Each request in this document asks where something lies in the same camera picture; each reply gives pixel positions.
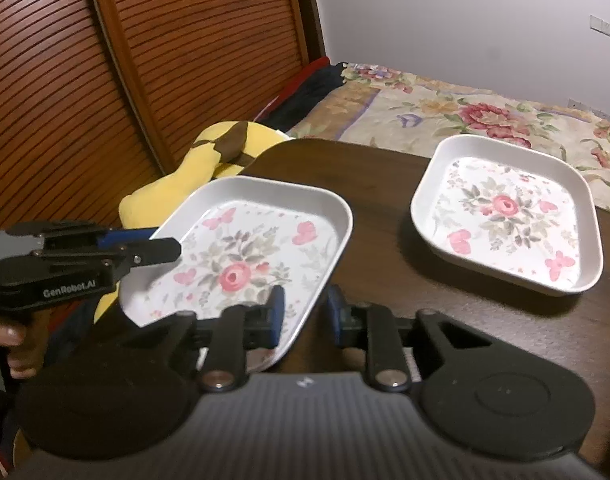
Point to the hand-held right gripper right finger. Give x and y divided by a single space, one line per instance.
335 312

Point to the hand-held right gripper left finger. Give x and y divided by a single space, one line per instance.
277 312

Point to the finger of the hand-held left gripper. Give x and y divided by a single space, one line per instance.
130 233
157 251

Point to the floral white square plate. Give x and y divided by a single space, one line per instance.
265 230
510 210

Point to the person's left hand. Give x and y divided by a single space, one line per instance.
5 334

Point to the wooden louvered wardrobe door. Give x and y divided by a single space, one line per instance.
45 110
205 45

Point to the floral blanket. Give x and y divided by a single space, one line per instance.
435 105

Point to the wall outlet strip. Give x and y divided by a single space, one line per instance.
592 110

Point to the white wall switch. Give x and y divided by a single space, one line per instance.
601 25

